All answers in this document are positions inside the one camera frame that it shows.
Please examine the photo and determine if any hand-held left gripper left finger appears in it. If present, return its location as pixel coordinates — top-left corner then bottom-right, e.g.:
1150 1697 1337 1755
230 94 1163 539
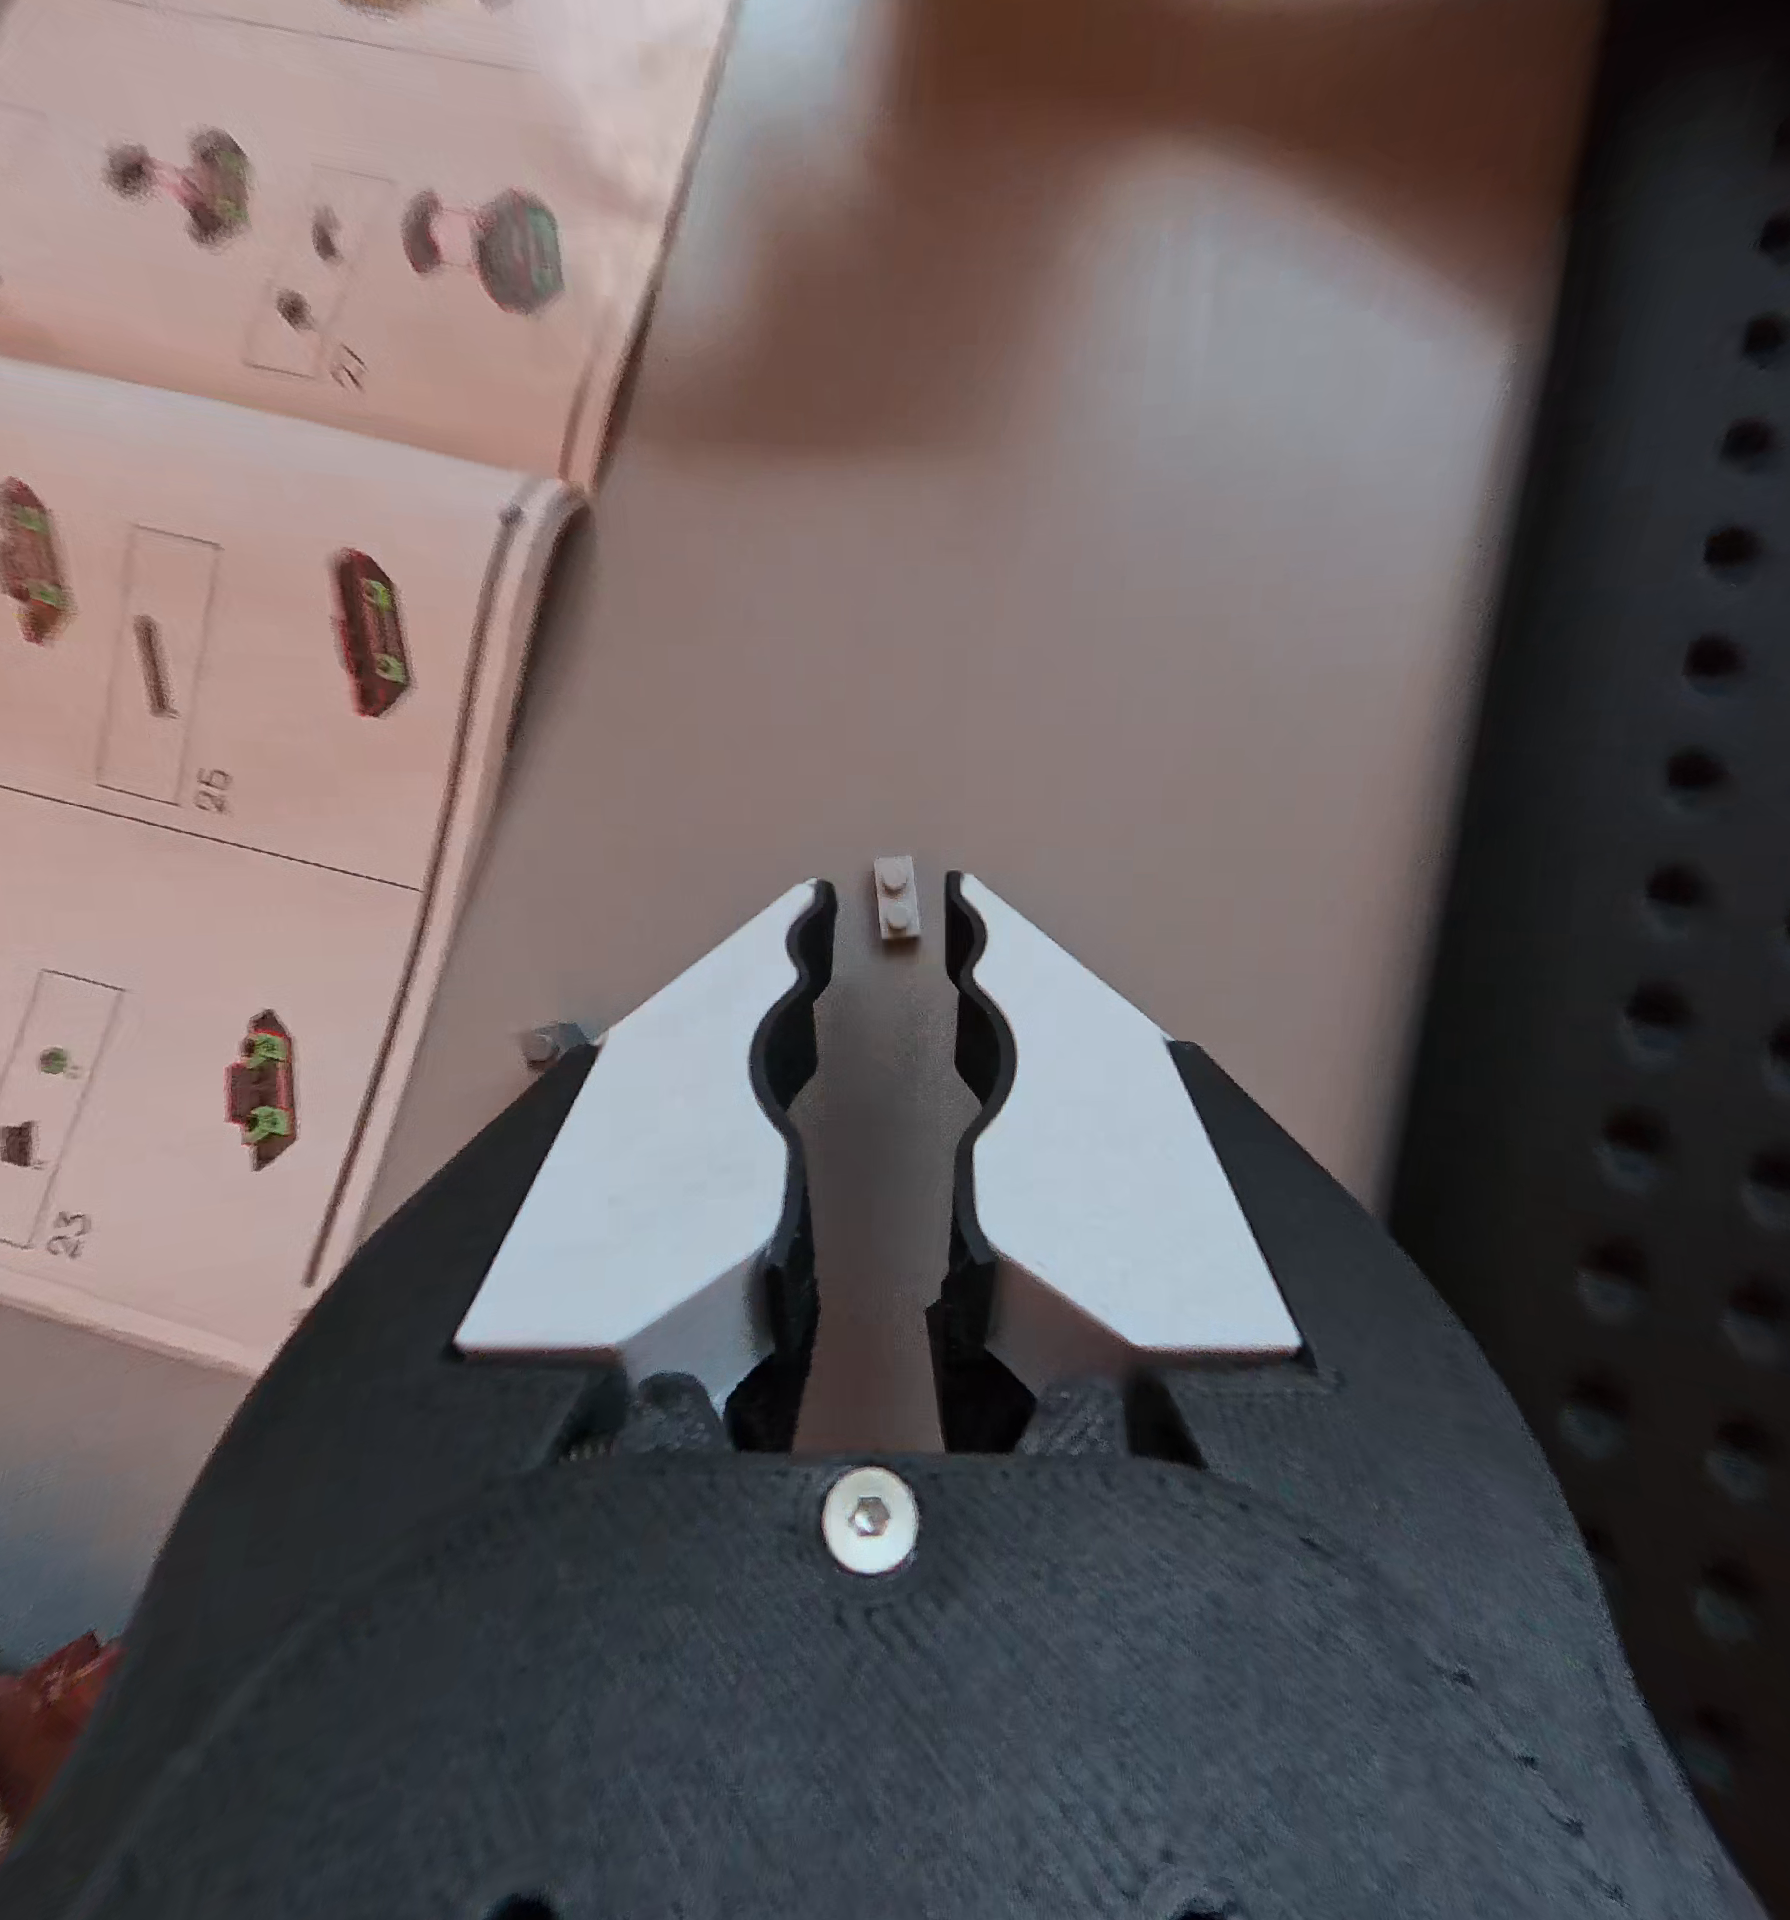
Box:
453 875 836 1454

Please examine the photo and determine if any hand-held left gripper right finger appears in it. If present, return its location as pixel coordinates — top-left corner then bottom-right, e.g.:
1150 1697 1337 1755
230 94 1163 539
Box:
927 870 1308 1454

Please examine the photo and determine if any grey desk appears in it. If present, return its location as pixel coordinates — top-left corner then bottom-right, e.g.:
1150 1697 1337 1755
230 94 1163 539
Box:
0 0 1608 1629

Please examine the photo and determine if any instruction booklet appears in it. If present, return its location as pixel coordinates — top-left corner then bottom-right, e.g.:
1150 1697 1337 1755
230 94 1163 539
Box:
0 0 743 1378

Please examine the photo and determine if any black perforated mat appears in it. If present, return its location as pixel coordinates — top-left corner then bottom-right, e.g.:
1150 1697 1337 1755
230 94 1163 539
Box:
1387 0 1790 1920

